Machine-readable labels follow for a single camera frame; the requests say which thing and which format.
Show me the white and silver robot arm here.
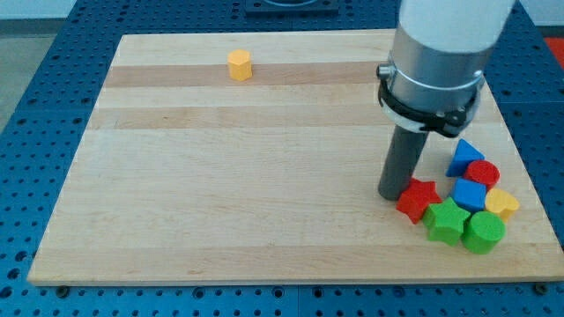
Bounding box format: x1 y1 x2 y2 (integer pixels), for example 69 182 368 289
376 0 515 137

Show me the yellow hexagon block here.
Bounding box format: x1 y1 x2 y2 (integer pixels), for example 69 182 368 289
227 49 253 81

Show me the light wooden board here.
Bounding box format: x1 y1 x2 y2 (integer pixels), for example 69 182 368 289
27 30 563 286

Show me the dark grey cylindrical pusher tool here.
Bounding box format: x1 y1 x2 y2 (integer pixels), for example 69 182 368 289
378 126 428 201

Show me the red star block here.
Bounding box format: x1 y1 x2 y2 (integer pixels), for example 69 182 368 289
396 178 442 225

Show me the green star block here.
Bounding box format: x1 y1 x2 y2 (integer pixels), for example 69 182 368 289
422 197 471 246

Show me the blue triangle block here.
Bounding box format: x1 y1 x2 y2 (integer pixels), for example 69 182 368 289
445 139 485 177

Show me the blue cube block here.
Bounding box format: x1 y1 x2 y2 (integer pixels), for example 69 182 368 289
449 178 486 212

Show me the red cylinder block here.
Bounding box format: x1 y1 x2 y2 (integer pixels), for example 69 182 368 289
463 159 501 191

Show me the green cylinder block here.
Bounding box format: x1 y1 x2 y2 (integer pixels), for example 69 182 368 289
461 211 506 254

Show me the yellow heart block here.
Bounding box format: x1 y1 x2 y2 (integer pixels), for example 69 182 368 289
485 188 521 223

